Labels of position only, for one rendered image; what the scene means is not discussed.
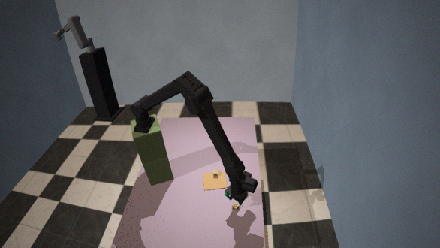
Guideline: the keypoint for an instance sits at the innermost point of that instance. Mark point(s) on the tan flat mat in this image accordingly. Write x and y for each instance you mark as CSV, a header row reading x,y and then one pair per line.
x,y
211,182

